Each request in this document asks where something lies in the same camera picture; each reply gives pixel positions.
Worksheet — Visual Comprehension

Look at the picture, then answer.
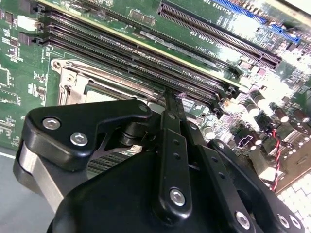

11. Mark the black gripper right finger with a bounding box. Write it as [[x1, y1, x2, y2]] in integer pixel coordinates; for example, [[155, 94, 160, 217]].
[[176, 96, 305, 233]]

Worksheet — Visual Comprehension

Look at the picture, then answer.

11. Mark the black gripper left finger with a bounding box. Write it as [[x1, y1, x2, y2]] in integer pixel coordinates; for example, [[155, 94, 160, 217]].
[[13, 90, 193, 223]]

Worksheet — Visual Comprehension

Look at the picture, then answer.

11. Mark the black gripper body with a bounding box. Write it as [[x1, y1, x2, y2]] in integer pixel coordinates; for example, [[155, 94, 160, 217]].
[[47, 150, 235, 233]]

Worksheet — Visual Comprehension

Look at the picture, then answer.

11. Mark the CPU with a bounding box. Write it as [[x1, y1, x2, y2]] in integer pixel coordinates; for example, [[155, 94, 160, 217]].
[[84, 82, 127, 102]]

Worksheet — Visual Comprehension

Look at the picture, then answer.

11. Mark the wire locking lever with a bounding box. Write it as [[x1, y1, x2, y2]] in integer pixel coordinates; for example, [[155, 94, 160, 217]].
[[69, 61, 170, 93]]

